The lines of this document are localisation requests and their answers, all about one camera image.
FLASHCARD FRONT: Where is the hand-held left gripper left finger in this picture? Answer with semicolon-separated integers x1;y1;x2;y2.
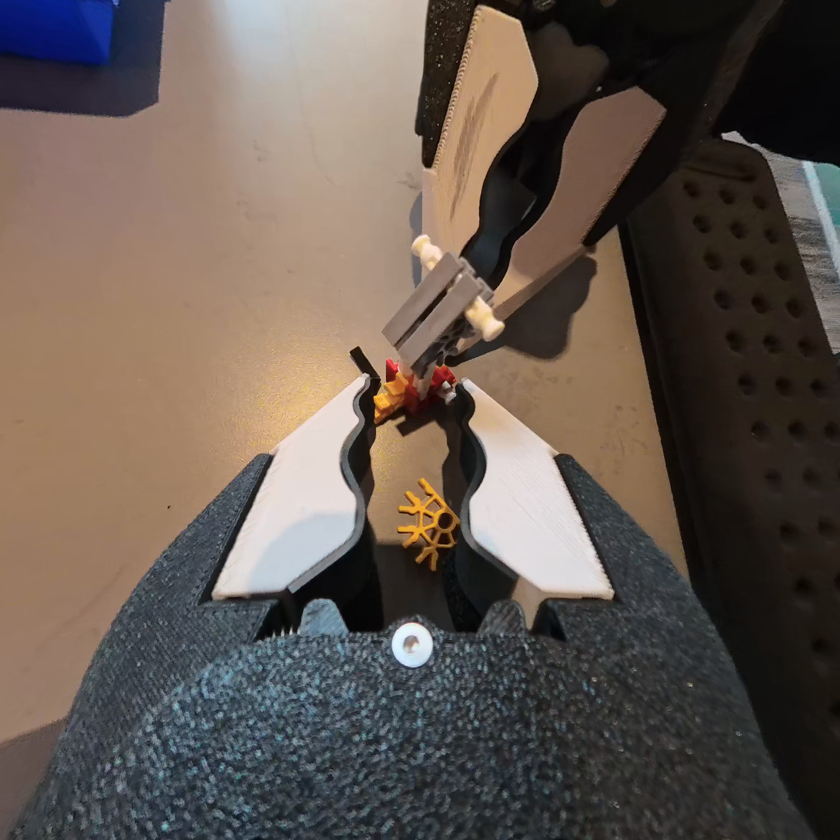
211;374;382;601

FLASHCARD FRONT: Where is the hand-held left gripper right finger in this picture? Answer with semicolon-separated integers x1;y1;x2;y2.
453;377;616;621

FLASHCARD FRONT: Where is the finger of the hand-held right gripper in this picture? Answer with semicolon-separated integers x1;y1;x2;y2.
420;7;540;258
489;84;668;319

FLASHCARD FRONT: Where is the small toy building assembly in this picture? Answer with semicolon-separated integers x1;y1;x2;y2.
350;234;508;417

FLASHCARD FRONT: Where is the blue plastic bin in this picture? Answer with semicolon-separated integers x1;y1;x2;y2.
0;0;114;67

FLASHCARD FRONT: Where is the yellow fan connector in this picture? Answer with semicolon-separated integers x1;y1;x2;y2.
396;477;462;567

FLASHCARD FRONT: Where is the black perforated pad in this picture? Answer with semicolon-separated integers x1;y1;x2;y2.
620;140;840;840

